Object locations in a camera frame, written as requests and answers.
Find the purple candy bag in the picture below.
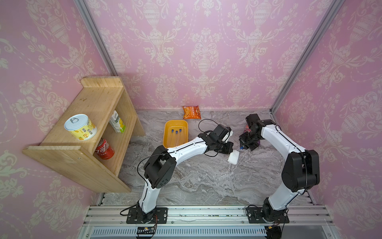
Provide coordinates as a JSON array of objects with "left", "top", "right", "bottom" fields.
[{"left": 244, "top": 125, "right": 251, "bottom": 133}]

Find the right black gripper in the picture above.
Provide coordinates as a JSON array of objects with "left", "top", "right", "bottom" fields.
[{"left": 239, "top": 131, "right": 261, "bottom": 151}]

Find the aluminium corner post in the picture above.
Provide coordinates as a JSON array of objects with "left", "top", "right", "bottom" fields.
[
  {"left": 74, "top": 0, "right": 118, "bottom": 76},
  {"left": 270, "top": 0, "right": 345, "bottom": 117}
]

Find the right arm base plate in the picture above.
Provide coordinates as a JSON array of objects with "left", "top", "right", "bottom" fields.
[{"left": 245, "top": 205, "right": 289, "bottom": 224}]

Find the aluminium corner post left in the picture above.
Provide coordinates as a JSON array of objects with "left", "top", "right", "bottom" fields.
[{"left": 74, "top": 0, "right": 118, "bottom": 76}]

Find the green white drink carton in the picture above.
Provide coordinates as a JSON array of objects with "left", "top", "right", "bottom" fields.
[{"left": 109, "top": 110, "right": 125, "bottom": 133}]

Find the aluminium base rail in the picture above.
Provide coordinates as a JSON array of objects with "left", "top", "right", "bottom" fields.
[{"left": 78, "top": 205, "right": 341, "bottom": 239}]

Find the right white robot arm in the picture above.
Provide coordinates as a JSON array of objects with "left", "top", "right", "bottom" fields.
[{"left": 239, "top": 114, "right": 320, "bottom": 222}]

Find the red cola can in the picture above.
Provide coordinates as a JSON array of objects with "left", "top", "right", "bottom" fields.
[{"left": 95, "top": 138, "right": 114, "bottom": 160}]

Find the yellow tin can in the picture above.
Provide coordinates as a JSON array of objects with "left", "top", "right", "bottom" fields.
[{"left": 64, "top": 114, "right": 97, "bottom": 141}]

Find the wooden shelf unit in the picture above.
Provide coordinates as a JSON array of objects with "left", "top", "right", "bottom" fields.
[{"left": 22, "top": 77, "right": 145, "bottom": 193}]

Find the orange snack bag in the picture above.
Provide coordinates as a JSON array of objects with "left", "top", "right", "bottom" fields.
[{"left": 183, "top": 106, "right": 202, "bottom": 120}]

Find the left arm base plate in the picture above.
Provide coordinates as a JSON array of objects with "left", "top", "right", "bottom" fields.
[{"left": 126, "top": 207, "right": 168, "bottom": 224}]

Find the aluminium corner post right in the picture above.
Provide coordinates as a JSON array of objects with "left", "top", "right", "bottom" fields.
[{"left": 270, "top": 0, "right": 345, "bottom": 117}]

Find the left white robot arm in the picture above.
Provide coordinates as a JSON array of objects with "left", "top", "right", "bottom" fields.
[{"left": 136, "top": 124, "right": 233, "bottom": 219}]

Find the yellow plastic tray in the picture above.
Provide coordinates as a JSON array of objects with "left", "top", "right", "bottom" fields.
[{"left": 163, "top": 119, "right": 189, "bottom": 148}]

